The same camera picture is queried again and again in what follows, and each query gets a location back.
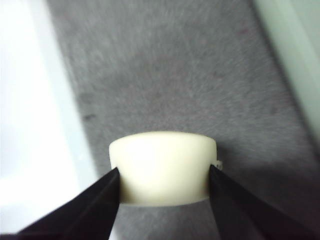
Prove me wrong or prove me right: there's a green breakfast machine base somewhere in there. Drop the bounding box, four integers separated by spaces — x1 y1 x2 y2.
252 0 320 118

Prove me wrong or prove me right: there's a smooth white steamed bun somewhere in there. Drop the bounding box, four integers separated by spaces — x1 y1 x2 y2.
108 131 218 207

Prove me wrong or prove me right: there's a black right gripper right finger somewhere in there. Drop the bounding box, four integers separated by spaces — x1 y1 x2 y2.
208 165 320 240

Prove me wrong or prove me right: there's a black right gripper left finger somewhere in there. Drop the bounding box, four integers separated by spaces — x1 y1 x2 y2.
0 166 121 240

